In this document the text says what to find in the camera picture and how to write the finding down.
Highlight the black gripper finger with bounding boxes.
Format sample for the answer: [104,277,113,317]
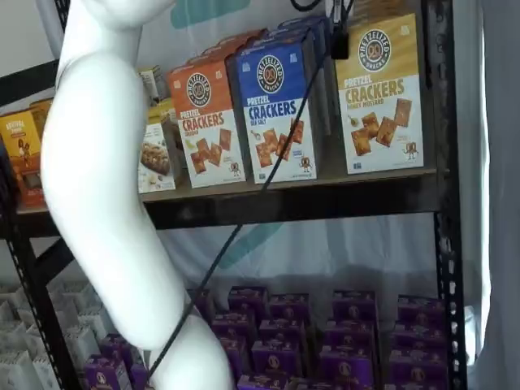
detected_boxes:
[329,18,351,61]

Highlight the blue pretzel crackers box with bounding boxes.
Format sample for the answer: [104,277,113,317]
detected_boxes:
[277,15,332,135]
[225,34,326,184]
[247,24,328,138]

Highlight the orange pretzel crackers box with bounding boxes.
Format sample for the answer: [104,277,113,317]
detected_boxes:
[168,59,248,189]
[214,27,269,52]
[184,41,245,68]

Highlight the brown wooden shelf board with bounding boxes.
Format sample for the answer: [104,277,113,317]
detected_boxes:
[15,133,450,215]

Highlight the yellow white snack bar box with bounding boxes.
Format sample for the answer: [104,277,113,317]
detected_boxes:
[137,99,177,194]

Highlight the purple snack box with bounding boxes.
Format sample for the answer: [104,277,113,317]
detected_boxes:
[211,312,257,346]
[318,347,375,390]
[84,354,133,390]
[258,319,308,350]
[388,349,450,390]
[236,374,289,390]
[392,323,448,354]
[129,363,150,390]
[397,295,446,326]
[250,340,304,379]
[227,286,269,322]
[188,288,215,323]
[267,294,312,326]
[332,290,377,322]
[99,334,136,366]
[323,318,377,354]

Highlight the orange mascot snack box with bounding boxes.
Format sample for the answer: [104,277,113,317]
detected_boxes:
[0,110,44,206]
[28,97,54,140]

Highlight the white backdrop teal print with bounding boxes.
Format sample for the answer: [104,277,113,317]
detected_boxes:
[133,0,438,296]

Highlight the white fabric curtain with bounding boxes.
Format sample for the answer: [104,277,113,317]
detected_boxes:
[453,0,520,390]

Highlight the white patterned carton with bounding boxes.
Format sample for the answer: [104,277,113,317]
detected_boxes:
[67,304,110,340]
[0,298,26,332]
[0,351,44,390]
[56,279,102,312]

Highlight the black cable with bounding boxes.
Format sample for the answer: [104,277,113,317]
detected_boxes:
[145,0,354,379]

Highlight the black metal shelf frame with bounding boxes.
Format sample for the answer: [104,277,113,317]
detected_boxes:
[0,0,468,390]

